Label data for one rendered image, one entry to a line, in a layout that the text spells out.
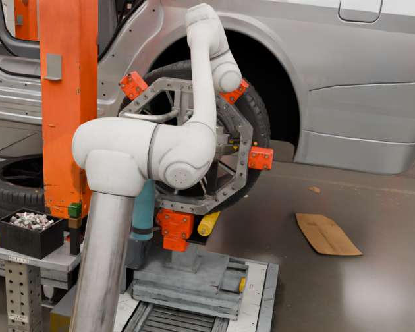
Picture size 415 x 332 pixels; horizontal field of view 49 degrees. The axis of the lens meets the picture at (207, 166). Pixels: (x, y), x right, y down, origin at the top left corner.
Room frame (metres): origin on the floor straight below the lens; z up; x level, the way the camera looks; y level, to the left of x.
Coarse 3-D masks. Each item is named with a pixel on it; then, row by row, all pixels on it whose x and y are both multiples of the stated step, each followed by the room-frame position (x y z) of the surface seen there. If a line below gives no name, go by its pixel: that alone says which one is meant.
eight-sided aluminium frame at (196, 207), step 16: (160, 80) 1.78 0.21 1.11; (176, 80) 1.78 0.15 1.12; (144, 96) 1.81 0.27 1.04; (128, 112) 1.81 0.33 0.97; (240, 128) 1.72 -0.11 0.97; (240, 144) 1.72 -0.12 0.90; (240, 160) 1.72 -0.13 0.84; (240, 176) 1.72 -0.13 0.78; (224, 192) 1.77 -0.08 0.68; (176, 208) 1.77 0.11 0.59; (192, 208) 1.77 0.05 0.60; (208, 208) 1.74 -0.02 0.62
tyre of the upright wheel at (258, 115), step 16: (176, 64) 1.88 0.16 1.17; (144, 80) 1.88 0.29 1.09; (240, 96) 1.81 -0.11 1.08; (256, 96) 1.94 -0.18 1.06; (240, 112) 1.81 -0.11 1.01; (256, 112) 1.80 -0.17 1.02; (256, 128) 1.80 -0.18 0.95; (256, 144) 1.79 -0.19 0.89; (256, 176) 1.80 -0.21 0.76; (160, 192) 1.87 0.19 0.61; (240, 192) 1.80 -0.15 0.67; (224, 208) 1.82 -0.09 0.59
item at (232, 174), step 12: (156, 96) 1.94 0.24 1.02; (168, 96) 1.89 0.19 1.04; (144, 108) 1.91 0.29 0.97; (216, 120) 1.85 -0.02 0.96; (228, 144) 1.84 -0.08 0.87; (228, 168) 1.84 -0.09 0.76; (156, 180) 1.90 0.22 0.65; (204, 180) 1.86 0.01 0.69; (228, 180) 1.85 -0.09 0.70; (168, 192) 1.86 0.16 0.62; (180, 192) 1.89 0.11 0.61; (192, 192) 1.90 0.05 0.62; (204, 192) 1.85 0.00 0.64
